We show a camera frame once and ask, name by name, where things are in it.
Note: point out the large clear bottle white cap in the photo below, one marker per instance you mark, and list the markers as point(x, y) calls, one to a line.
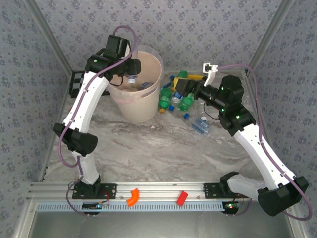
point(132, 79)

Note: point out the green plastic soda bottle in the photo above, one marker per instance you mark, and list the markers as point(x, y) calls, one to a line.
point(182, 74)
point(187, 104)
point(165, 98)

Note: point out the small clear bottle blue label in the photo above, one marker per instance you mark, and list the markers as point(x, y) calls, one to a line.
point(176, 99)

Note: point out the bluish square clear bottle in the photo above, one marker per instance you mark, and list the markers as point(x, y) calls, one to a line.
point(200, 126)

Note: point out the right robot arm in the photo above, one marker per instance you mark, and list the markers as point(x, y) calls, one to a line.
point(260, 153)

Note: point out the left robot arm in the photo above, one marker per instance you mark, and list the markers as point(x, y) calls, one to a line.
point(86, 104)

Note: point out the translucent pink bin liner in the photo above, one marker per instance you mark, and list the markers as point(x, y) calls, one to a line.
point(148, 69)

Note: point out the cream plastic bin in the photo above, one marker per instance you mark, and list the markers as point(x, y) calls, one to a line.
point(138, 111)

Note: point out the blue plastic strip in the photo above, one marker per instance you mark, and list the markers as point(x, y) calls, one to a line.
point(167, 85)

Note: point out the black white checkerboard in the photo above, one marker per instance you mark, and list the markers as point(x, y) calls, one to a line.
point(75, 84)

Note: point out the small circuit board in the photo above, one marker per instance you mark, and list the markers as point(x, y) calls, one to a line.
point(230, 205)
point(94, 206)

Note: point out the red plastic block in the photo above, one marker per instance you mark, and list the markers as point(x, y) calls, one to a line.
point(182, 198)

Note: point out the orange curved plastic piece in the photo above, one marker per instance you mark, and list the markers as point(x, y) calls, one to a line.
point(132, 199)

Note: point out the grey metal sheet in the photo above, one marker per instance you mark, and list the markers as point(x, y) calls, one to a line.
point(161, 225)

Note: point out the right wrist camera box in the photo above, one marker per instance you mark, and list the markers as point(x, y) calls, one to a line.
point(209, 68)

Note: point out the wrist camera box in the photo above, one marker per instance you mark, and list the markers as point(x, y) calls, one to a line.
point(127, 50)
point(209, 68)

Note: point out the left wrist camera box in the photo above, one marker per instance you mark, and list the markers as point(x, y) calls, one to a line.
point(127, 50)

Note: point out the aluminium table side rail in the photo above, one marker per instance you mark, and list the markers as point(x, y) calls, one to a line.
point(249, 86)
point(45, 163)

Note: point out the aluminium frame post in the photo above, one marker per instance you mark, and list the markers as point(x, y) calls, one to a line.
point(50, 37)
point(270, 37)

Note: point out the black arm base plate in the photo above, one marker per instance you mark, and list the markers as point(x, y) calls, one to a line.
point(210, 191)
point(109, 192)

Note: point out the aluminium mounting rail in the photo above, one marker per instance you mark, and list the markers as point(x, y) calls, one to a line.
point(161, 189)

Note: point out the aluminium frame leg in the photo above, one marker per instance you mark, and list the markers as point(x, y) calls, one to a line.
point(26, 220)
point(301, 230)

